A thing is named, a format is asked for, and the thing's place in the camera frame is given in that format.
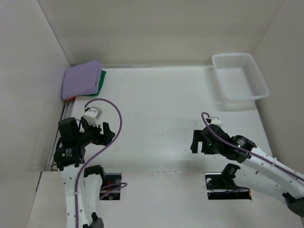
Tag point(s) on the lavender t shirt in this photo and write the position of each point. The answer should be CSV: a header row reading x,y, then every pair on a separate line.
x,y
82,79

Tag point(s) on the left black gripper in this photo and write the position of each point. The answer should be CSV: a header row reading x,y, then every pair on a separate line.
x,y
105,138

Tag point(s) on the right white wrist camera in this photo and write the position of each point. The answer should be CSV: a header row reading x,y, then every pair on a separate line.
x,y
214,121

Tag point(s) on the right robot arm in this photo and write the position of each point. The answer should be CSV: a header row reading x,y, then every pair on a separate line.
x,y
253,168

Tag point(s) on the white plastic laundry basket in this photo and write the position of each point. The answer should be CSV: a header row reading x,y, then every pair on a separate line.
x,y
239,78

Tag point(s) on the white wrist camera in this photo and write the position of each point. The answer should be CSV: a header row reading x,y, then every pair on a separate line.
x,y
92,116
214,121

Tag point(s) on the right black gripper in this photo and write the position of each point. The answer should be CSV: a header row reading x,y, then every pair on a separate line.
x,y
198,137

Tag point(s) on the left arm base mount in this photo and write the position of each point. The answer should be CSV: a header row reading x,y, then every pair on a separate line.
x,y
109,189

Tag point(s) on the green t shirt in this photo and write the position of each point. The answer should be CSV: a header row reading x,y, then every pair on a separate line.
x,y
101,82

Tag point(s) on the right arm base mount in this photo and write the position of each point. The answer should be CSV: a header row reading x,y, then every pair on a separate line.
x,y
219,188

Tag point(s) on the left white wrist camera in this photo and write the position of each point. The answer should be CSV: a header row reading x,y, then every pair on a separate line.
x,y
92,116

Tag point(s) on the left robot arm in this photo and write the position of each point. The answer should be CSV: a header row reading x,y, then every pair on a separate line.
x,y
82,183

